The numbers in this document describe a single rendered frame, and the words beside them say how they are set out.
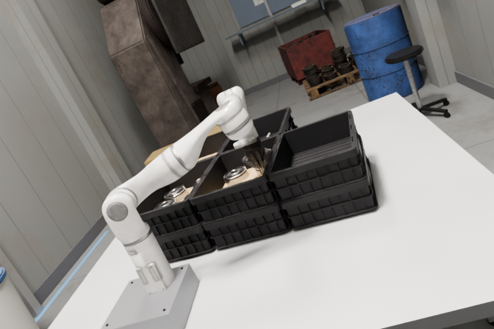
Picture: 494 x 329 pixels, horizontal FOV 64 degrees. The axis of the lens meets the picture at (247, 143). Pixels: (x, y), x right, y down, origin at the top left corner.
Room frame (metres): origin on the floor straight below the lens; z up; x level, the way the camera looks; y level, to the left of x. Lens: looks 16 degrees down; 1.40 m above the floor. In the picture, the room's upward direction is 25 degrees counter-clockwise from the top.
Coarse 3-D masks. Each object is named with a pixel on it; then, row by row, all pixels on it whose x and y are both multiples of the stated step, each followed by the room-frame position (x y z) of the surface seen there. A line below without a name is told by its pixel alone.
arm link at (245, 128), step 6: (228, 96) 1.34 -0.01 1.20; (234, 96) 1.33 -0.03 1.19; (222, 102) 1.36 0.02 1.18; (240, 102) 1.30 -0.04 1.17; (246, 120) 1.11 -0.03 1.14; (252, 120) 1.13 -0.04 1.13; (240, 126) 1.10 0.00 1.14; (246, 126) 1.10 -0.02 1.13; (252, 126) 1.12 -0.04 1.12; (234, 132) 1.10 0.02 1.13; (240, 132) 1.10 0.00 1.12; (246, 132) 1.10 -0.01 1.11; (234, 138) 1.11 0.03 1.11; (240, 138) 1.11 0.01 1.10
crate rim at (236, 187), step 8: (232, 152) 1.64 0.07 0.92; (272, 152) 1.41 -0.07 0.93; (216, 160) 1.61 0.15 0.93; (264, 176) 1.21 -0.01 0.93; (200, 184) 1.40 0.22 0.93; (240, 184) 1.23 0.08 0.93; (248, 184) 1.22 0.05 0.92; (256, 184) 1.21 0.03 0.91; (208, 192) 1.28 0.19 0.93; (216, 192) 1.26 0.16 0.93; (224, 192) 1.25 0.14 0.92; (232, 192) 1.24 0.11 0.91; (192, 200) 1.30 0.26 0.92; (200, 200) 1.29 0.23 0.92; (208, 200) 1.28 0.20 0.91
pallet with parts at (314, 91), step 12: (336, 48) 5.95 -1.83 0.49; (336, 60) 5.82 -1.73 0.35; (312, 72) 5.62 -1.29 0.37; (324, 72) 5.86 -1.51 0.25; (336, 72) 5.64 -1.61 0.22; (348, 72) 5.54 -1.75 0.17; (312, 84) 5.66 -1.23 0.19; (324, 84) 5.53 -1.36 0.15; (348, 84) 5.47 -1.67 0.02; (312, 96) 5.57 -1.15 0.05
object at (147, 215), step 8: (208, 160) 1.68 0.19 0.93; (208, 168) 1.55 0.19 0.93; (192, 192) 1.36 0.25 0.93; (184, 200) 1.31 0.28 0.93; (160, 208) 1.35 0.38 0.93; (168, 208) 1.33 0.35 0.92; (176, 208) 1.32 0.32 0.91; (184, 208) 1.31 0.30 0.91; (144, 216) 1.36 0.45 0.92; (152, 216) 1.35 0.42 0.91
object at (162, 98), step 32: (128, 0) 5.58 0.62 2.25; (160, 0) 5.41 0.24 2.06; (128, 32) 5.46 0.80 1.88; (160, 32) 5.31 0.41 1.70; (192, 32) 5.81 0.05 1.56; (128, 64) 5.46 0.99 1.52; (160, 64) 5.36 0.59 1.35; (160, 96) 5.39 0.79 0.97; (192, 96) 5.70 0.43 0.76; (160, 128) 5.51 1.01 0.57; (192, 128) 5.36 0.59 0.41
